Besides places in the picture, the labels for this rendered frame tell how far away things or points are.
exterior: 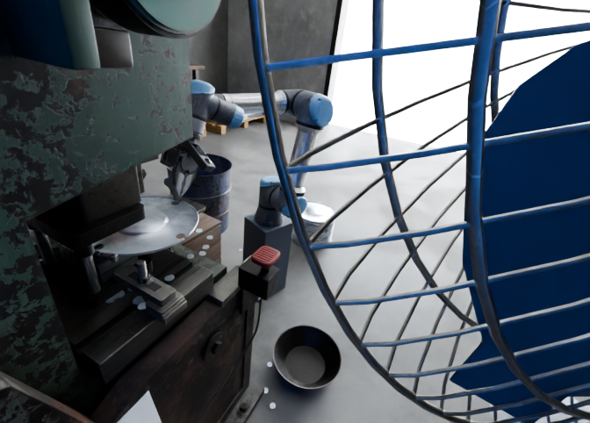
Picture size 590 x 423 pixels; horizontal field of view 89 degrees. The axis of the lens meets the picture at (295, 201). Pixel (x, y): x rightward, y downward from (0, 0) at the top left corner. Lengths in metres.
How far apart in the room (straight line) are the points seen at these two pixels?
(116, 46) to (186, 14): 0.10
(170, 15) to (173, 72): 0.18
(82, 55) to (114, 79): 0.15
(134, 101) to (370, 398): 1.36
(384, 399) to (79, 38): 1.47
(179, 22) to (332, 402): 1.35
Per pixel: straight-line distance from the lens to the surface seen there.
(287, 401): 1.42
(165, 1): 0.44
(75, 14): 0.39
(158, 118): 0.59
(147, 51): 0.57
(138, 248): 0.80
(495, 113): 0.22
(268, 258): 0.78
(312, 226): 2.01
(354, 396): 1.49
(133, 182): 0.74
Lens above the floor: 1.25
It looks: 28 degrees down
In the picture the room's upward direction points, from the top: 7 degrees clockwise
